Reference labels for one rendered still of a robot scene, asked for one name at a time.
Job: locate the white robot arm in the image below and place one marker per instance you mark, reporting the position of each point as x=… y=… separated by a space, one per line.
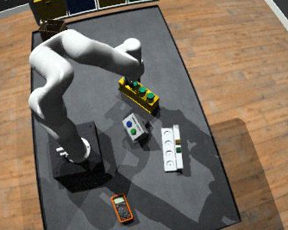
x=47 y=104

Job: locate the white button panel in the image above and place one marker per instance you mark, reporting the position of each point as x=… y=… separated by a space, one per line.
x=136 y=128

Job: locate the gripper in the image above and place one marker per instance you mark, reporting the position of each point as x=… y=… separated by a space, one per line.
x=137 y=77

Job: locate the orange digital multimeter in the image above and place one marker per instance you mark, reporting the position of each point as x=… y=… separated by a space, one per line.
x=122 y=208

